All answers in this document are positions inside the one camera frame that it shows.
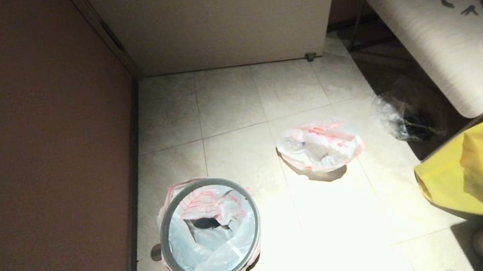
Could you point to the red-printed bag holding bottles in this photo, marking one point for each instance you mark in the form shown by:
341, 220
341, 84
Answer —
345, 140

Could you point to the red-printed plastic bag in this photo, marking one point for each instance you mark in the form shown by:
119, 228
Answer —
211, 248

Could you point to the crumpled clear plastic wrap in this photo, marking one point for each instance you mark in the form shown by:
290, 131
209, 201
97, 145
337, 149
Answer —
396, 119

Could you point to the clear crushed plastic bottle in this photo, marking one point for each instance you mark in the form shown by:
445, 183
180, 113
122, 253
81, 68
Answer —
295, 143

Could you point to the white wood-grain table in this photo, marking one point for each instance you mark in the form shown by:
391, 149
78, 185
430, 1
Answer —
424, 26

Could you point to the small round floor knob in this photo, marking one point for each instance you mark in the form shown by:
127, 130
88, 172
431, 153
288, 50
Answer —
156, 252

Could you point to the white cabinet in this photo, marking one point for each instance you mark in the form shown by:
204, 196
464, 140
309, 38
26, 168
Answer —
221, 11

